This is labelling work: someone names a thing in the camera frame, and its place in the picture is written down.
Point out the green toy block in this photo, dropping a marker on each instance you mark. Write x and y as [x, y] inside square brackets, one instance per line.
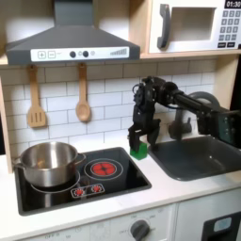
[140, 154]

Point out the grey toy tap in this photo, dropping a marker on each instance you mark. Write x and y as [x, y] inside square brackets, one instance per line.
[180, 125]

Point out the black toy stove top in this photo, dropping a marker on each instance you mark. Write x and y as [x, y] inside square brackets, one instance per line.
[131, 179]

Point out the grey toy sink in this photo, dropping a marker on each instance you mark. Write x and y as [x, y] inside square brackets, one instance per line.
[194, 160]

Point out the wooden spoon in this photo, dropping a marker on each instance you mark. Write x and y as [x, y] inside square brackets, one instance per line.
[83, 111]

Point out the light wooden shelf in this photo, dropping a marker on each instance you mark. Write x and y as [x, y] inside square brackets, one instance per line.
[188, 55]

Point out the white cabinet door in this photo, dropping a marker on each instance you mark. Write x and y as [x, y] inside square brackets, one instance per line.
[188, 213]

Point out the white toy microwave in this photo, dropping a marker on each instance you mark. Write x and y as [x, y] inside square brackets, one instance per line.
[194, 47]

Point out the light wooden side panel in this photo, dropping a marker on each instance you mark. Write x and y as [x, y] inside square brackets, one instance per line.
[5, 131]
[226, 81]

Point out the grey oven knob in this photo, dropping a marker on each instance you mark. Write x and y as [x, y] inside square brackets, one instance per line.
[139, 230]

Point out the steel pot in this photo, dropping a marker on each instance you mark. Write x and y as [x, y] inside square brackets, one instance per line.
[47, 172]

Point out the white oven control panel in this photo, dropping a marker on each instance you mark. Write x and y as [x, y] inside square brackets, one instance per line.
[103, 230]

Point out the grey extractor hood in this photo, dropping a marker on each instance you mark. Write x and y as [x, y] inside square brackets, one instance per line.
[72, 37]

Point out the wooden slotted spatula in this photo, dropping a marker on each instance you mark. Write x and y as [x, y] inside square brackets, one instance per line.
[33, 88]

